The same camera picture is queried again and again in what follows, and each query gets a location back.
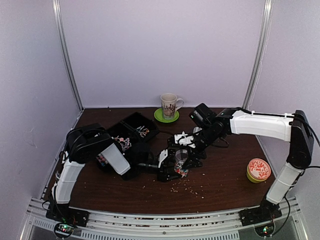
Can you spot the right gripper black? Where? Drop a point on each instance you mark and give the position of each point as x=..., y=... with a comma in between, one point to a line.
x=191, y=159

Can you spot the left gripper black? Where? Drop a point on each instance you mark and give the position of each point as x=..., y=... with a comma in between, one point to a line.
x=164, y=176

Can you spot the clear jar lid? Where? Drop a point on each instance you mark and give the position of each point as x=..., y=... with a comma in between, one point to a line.
x=181, y=155

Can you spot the clear plastic jar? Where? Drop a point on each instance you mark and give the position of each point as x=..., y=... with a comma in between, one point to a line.
x=179, y=168

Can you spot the metal candy scoop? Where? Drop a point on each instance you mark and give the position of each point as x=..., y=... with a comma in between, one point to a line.
x=196, y=129

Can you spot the black bin small lollipops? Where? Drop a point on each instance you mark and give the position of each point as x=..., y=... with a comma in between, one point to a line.
x=140, y=127

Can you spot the black bin star candies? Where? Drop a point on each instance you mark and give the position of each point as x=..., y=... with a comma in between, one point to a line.
x=102, y=163

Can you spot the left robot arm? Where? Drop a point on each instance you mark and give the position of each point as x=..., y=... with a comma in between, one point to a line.
x=83, y=144

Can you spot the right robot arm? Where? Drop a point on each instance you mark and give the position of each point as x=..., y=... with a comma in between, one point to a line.
x=289, y=127

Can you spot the green saucer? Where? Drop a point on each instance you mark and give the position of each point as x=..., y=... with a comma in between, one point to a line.
x=158, y=115

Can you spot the ceramic mug coral pattern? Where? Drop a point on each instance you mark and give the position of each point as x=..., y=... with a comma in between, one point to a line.
x=170, y=103

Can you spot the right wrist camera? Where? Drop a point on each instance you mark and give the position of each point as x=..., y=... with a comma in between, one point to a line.
x=183, y=139

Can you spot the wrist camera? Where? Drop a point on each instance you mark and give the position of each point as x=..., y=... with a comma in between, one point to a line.
x=162, y=156
x=183, y=139

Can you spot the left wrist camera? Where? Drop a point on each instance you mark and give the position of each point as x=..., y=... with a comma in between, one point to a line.
x=162, y=156

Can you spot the aluminium front rail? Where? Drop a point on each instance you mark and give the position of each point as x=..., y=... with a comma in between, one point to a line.
x=217, y=225

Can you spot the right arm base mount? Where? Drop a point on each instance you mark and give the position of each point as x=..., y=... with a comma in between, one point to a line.
x=260, y=214

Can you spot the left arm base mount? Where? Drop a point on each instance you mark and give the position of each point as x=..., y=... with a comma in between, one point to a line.
x=70, y=217

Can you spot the right aluminium corner post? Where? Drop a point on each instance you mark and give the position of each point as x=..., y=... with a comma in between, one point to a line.
x=261, y=47

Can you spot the aluminium corner post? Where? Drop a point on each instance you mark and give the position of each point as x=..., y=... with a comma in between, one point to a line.
x=261, y=47
x=65, y=53

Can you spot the left aluminium corner post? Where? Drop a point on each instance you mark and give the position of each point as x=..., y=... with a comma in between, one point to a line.
x=65, y=53

